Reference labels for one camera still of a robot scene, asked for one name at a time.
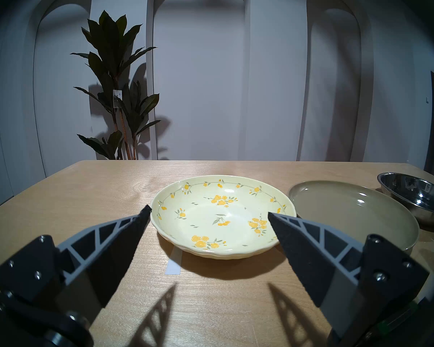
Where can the yellow floral ceramic plate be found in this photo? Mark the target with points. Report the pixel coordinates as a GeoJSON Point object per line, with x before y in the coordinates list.
{"type": "Point", "coordinates": [220, 209]}

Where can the olive green plate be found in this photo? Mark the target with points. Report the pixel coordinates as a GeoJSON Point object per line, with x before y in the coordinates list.
{"type": "Point", "coordinates": [347, 209]}

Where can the short white tape strip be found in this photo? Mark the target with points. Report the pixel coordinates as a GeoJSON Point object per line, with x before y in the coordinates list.
{"type": "Point", "coordinates": [173, 265]}

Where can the white plant label tag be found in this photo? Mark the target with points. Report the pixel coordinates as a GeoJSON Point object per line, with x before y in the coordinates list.
{"type": "Point", "coordinates": [117, 98]}

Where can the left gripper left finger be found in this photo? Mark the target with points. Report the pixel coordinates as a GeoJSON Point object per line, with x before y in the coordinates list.
{"type": "Point", "coordinates": [105, 252]}

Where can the tall dark green plant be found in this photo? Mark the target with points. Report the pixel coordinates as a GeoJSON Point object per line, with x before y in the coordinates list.
{"type": "Point", "coordinates": [110, 42]}

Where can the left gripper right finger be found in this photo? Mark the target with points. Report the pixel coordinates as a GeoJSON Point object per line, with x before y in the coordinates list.
{"type": "Point", "coordinates": [311, 259]}

